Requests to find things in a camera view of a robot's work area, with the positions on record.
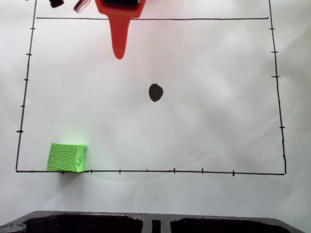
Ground green textured foam block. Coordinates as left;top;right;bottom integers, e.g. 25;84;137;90
46;142;88;173

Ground black dot mark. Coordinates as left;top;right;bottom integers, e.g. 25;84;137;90
148;83;164;103

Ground black moulded tray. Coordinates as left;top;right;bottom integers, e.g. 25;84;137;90
0;210;311;233

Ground white red black servo cable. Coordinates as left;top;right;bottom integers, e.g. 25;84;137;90
73;0;92;14

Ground thick black cable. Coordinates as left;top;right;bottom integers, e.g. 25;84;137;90
48;0;65;9

